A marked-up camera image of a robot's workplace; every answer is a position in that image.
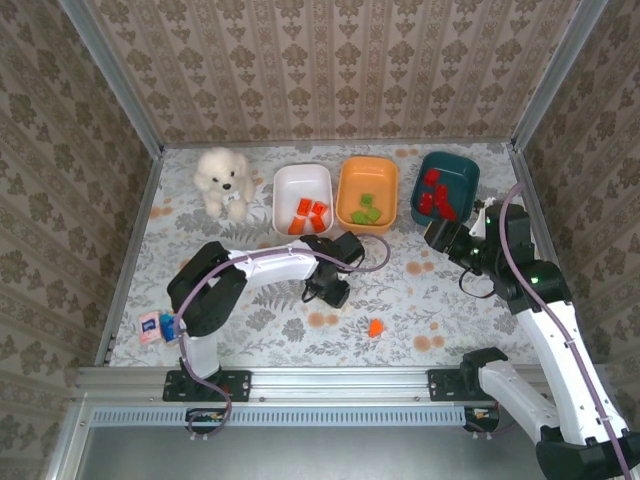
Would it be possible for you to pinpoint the white plastic container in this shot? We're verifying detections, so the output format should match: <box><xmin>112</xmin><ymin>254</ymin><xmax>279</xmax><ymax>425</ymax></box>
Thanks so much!
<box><xmin>272</xmin><ymin>163</ymin><xmax>335</xmax><ymax>236</ymax></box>

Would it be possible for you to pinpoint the right gripper black cable loop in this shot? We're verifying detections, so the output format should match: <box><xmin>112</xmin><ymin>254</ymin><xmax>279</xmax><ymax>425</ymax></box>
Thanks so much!
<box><xmin>458</xmin><ymin>267</ymin><xmax>497</xmax><ymax>301</ymax></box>

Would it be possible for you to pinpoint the dark teal plastic container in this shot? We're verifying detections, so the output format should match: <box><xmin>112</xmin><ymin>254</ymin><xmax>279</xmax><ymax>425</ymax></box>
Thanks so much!
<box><xmin>409</xmin><ymin>151</ymin><xmax>481</xmax><ymax>226</ymax></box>

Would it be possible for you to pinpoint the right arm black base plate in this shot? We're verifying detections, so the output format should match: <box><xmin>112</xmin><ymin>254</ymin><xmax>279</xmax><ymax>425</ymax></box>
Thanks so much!
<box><xmin>427</xmin><ymin>368</ymin><xmax>501</xmax><ymax>403</ymax></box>

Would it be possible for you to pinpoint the aluminium side rail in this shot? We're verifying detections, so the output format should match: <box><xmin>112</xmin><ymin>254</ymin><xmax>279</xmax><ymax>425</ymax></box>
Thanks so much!
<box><xmin>508</xmin><ymin>144</ymin><xmax>590</xmax><ymax>364</ymax></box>
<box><xmin>94</xmin><ymin>148</ymin><xmax>166</xmax><ymax>366</ymax></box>

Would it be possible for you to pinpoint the pink tissue pack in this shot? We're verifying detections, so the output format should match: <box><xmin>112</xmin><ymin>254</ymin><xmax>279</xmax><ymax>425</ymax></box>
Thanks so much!
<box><xmin>138</xmin><ymin>312</ymin><xmax>162</xmax><ymax>345</ymax></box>

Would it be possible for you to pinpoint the blue tissue pack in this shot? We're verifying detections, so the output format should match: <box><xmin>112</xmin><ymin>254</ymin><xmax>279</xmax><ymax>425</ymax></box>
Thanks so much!
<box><xmin>159</xmin><ymin>312</ymin><xmax>182</xmax><ymax>347</ymax></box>

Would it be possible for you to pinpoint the white plush dog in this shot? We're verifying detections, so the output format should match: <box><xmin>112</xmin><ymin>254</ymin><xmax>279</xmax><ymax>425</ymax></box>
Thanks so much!
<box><xmin>193</xmin><ymin>146</ymin><xmax>256</xmax><ymax>220</ymax></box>

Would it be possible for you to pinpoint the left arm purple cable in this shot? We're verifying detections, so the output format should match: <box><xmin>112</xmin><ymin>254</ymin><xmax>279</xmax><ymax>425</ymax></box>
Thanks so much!
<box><xmin>174</xmin><ymin>233</ymin><xmax>392</xmax><ymax>442</ymax></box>

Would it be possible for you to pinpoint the grey slotted cable duct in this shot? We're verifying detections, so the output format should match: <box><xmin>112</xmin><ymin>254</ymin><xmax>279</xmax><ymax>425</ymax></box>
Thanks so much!
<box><xmin>93</xmin><ymin>405</ymin><xmax>469</xmax><ymax>428</ymax></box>

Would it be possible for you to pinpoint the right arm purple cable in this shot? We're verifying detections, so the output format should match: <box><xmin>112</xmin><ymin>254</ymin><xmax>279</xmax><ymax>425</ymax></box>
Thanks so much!
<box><xmin>463</xmin><ymin>182</ymin><xmax>632</xmax><ymax>480</ymax></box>

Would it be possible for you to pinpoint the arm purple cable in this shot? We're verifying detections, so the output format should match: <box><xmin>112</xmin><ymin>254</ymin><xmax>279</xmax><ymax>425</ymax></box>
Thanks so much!
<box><xmin>174</xmin><ymin>233</ymin><xmax>392</xmax><ymax>442</ymax></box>
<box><xmin>463</xmin><ymin>182</ymin><xmax>632</xmax><ymax>480</ymax></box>

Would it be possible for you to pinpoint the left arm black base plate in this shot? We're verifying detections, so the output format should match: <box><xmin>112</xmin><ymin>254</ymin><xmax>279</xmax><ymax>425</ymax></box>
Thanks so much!
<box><xmin>162</xmin><ymin>368</ymin><xmax>252</xmax><ymax>403</ymax></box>

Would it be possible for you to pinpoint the orange plastic container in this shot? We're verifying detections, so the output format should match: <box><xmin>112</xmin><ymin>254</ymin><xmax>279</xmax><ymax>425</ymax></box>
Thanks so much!
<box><xmin>334</xmin><ymin>156</ymin><xmax>400</xmax><ymax>237</ymax></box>

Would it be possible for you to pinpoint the aluminium front rail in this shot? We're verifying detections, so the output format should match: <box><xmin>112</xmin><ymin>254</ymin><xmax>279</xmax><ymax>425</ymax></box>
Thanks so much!
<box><xmin>74</xmin><ymin>365</ymin><xmax>614</xmax><ymax>403</ymax></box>

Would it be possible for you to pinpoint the aluminium frame post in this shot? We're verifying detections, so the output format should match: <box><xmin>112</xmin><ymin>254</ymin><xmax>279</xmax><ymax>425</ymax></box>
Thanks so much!
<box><xmin>58</xmin><ymin>0</ymin><xmax>165</xmax><ymax>156</ymax></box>
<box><xmin>509</xmin><ymin>0</ymin><xmax>610</xmax><ymax>151</ymax></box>

